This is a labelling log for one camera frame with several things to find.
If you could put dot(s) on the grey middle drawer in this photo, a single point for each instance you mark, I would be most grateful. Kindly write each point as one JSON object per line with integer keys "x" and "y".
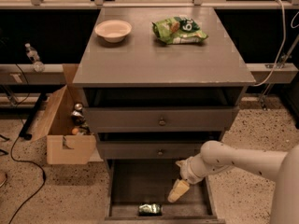
{"x": 148, "y": 150}

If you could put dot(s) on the grey drawer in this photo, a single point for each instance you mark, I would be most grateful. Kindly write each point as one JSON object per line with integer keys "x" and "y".
{"x": 134, "y": 182}
{"x": 148, "y": 150}
{"x": 149, "y": 119}

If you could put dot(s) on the items inside cardboard box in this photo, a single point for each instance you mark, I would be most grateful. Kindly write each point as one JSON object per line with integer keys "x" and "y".
{"x": 80, "y": 124}

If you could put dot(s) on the grey top drawer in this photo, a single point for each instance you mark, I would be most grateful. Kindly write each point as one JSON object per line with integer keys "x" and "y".
{"x": 149, "y": 119}

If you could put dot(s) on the grey drawer cabinet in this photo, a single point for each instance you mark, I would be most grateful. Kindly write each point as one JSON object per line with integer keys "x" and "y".
{"x": 142, "y": 71}

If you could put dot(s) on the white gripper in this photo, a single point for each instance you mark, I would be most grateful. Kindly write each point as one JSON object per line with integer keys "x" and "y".
{"x": 189, "y": 171}

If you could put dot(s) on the grey bottom drawer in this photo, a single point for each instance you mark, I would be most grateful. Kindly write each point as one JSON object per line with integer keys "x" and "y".
{"x": 134, "y": 182}

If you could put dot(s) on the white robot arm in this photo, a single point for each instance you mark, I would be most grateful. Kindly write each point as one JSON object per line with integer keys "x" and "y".
{"x": 282, "y": 167}

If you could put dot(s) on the green chip bag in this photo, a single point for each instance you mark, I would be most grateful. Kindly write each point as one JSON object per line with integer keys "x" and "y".
{"x": 178, "y": 30}

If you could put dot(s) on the cardboard box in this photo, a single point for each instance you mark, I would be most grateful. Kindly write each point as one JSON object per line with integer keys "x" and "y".
{"x": 63, "y": 145}

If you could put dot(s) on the white bowl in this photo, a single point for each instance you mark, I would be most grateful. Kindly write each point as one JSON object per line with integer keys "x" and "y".
{"x": 113, "y": 31}

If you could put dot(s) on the green soda can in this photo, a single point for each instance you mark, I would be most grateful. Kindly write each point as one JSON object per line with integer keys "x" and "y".
{"x": 149, "y": 209}

